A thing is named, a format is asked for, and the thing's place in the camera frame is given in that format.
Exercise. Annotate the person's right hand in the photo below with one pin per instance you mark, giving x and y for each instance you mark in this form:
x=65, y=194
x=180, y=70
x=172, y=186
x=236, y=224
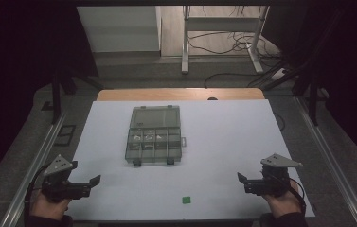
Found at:
x=282, y=203

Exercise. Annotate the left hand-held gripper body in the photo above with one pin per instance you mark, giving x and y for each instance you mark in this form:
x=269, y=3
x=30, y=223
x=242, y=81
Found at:
x=60, y=186

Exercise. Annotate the person's left hand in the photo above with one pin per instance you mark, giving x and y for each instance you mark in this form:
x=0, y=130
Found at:
x=48, y=206

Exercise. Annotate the clear grey compartment box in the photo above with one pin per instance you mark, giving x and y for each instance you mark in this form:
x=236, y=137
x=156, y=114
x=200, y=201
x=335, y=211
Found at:
x=154, y=135

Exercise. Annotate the black stand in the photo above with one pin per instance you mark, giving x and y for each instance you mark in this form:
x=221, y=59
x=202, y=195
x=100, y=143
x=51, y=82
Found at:
x=57, y=94
x=313, y=94

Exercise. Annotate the white power strip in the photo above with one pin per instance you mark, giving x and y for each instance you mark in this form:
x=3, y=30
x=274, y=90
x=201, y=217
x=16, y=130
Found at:
x=277, y=73

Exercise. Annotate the white metal desk frame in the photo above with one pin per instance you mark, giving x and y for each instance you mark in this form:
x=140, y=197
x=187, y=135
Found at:
x=185, y=47

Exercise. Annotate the metal floor rail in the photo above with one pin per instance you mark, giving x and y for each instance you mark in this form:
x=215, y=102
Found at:
x=330, y=157
x=37, y=164

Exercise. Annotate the white cabinet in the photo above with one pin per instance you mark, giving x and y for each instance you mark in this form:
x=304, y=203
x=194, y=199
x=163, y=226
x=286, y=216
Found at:
x=119, y=28

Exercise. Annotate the black floor frame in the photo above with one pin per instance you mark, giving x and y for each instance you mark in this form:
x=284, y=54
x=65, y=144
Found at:
x=65, y=135

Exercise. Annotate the small green square block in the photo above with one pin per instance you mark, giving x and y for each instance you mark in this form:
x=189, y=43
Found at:
x=186, y=200

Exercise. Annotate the wooden table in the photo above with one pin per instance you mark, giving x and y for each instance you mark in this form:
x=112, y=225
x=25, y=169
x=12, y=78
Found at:
x=179, y=94

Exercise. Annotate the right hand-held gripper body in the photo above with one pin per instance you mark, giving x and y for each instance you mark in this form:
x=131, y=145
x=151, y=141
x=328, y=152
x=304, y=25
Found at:
x=274, y=181

